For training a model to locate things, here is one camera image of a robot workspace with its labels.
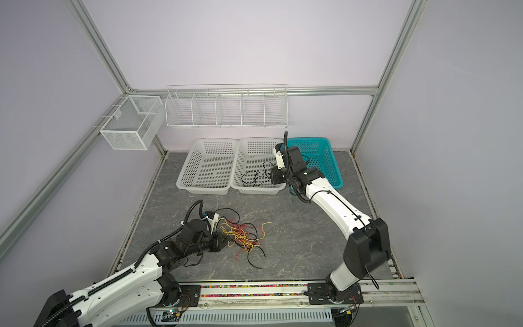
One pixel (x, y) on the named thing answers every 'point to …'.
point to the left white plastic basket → (209, 166)
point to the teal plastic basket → (317, 153)
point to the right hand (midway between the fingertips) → (273, 172)
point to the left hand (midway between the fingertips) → (229, 241)
